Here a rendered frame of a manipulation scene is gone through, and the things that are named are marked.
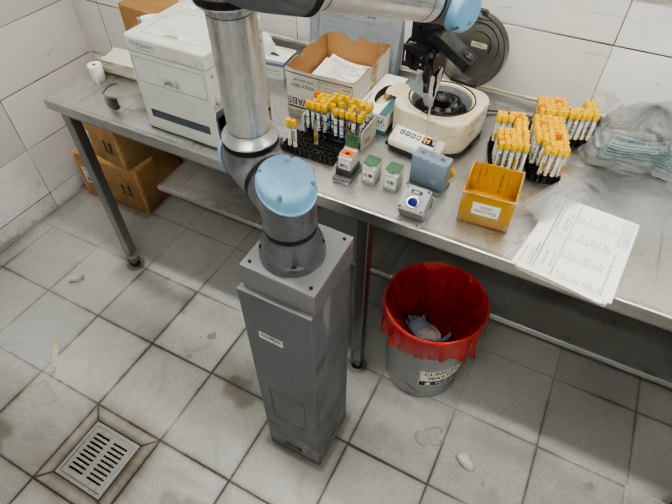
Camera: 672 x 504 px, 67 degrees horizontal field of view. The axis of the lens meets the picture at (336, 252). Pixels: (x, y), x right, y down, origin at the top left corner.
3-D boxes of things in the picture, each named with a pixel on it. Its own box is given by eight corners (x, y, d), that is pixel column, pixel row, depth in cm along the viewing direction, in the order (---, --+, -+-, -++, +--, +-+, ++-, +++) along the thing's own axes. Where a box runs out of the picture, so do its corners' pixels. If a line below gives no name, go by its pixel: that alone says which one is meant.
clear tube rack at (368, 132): (302, 134, 158) (301, 114, 152) (317, 118, 164) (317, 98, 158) (361, 153, 151) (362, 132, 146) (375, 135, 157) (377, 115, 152)
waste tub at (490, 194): (454, 219, 132) (462, 190, 125) (466, 188, 140) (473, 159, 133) (506, 234, 129) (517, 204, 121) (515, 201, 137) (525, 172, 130)
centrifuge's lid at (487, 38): (444, 0, 147) (457, -6, 152) (427, 83, 163) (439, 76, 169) (514, 18, 138) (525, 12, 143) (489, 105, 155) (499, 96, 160)
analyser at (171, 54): (150, 126, 161) (120, 32, 138) (203, 86, 177) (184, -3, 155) (229, 154, 151) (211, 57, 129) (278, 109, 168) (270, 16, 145)
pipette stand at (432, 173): (405, 185, 142) (409, 156, 134) (418, 172, 145) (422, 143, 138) (437, 199, 138) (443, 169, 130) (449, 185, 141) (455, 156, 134)
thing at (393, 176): (382, 189, 140) (383, 170, 135) (389, 179, 143) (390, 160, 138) (395, 193, 139) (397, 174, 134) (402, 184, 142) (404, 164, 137)
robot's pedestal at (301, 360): (320, 465, 175) (310, 320, 111) (271, 439, 182) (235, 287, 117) (345, 416, 187) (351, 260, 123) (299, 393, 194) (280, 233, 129)
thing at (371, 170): (360, 182, 142) (361, 163, 137) (368, 173, 145) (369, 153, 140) (374, 186, 141) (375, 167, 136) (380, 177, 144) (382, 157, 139)
